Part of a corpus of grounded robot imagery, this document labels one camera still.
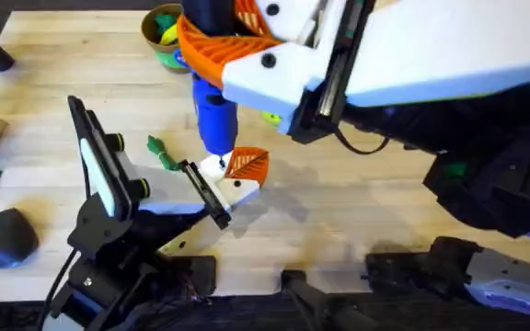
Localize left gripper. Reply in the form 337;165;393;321
67;145;270;261

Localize blue electric screwdriver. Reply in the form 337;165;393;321
179;0;239;167

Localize green toy vegetable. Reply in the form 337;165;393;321
146;134;182;172

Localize small yellow-green toy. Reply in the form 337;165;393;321
260;111;283;127

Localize green disc with holes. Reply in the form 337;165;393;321
154;48;191;74

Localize black upright wrist plate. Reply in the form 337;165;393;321
67;95;151;218

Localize black computer mouse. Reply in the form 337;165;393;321
0;207;40;270

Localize black cable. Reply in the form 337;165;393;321
36;247;80;331
332;127;391;156

